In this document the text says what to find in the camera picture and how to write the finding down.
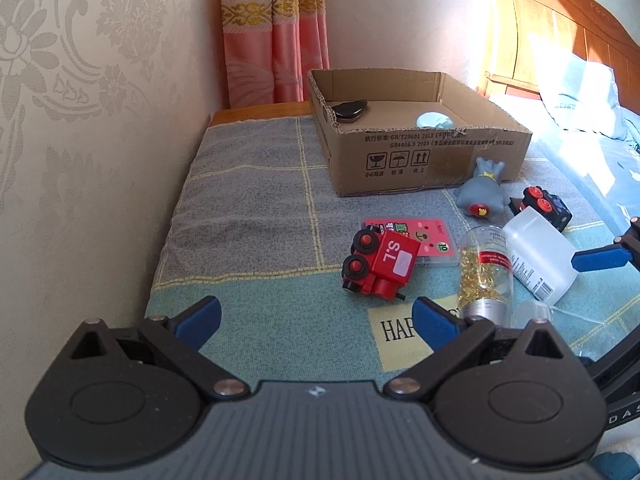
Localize pink curtain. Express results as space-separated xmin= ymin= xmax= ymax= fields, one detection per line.
xmin=220 ymin=0 xmax=331 ymax=109

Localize white plastic bottle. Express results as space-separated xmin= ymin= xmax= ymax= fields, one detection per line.
xmin=501 ymin=208 xmax=580 ymax=306

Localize light blue pillow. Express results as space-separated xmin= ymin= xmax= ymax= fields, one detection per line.
xmin=537 ymin=52 xmax=631 ymax=141

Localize wooden headboard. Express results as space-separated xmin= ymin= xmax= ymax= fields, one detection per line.
xmin=477 ymin=0 xmax=640 ymax=111

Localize pink card pack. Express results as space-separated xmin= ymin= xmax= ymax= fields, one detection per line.
xmin=360 ymin=217 xmax=460 ymax=268

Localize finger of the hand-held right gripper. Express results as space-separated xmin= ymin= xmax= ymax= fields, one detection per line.
xmin=582 ymin=327 xmax=640 ymax=396
xmin=571 ymin=216 xmax=640 ymax=272

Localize clear bottle of golden capsules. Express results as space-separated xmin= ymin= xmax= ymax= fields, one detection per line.
xmin=457 ymin=226 xmax=516 ymax=326

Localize black computer mouse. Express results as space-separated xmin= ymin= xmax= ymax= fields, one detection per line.
xmin=332 ymin=101 xmax=369 ymax=125

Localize brown cardboard box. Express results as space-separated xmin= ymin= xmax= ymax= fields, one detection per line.
xmin=306 ymin=69 xmax=533 ymax=197

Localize black toy car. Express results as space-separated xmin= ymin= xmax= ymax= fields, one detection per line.
xmin=509 ymin=186 xmax=573 ymax=233

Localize light blue round container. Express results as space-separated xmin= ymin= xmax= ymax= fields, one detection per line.
xmin=416 ymin=111 xmax=457 ymax=131

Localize wooden bed frame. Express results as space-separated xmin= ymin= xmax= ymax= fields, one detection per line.
xmin=210 ymin=101 xmax=313 ymax=128

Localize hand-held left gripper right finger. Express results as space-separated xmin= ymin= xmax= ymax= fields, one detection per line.
xmin=384 ymin=296 xmax=576 ymax=402

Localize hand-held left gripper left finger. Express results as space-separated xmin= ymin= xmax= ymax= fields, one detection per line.
xmin=67 ymin=296 xmax=251 ymax=402

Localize clear plastic jar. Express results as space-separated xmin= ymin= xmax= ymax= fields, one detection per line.
xmin=514 ymin=300 xmax=621 ymax=348

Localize grey plush toy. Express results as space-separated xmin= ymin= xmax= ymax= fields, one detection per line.
xmin=454 ymin=156 xmax=506 ymax=221

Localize light blue bed sheet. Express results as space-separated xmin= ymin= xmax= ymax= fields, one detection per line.
xmin=487 ymin=92 xmax=640 ymax=201

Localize red toy train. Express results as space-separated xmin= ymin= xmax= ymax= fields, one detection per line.
xmin=341 ymin=229 xmax=421 ymax=303

